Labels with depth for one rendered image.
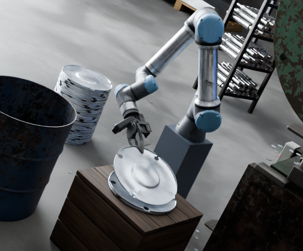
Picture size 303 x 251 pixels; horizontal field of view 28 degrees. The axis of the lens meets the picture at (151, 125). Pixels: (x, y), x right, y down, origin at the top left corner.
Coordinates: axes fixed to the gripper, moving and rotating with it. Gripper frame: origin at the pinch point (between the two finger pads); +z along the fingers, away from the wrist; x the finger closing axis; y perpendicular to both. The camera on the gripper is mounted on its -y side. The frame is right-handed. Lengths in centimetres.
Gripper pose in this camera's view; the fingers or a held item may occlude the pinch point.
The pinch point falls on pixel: (140, 151)
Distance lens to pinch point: 253.0
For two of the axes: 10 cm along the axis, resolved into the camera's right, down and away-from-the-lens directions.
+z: 3.0, 7.8, -5.5
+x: -5.1, 6.2, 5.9
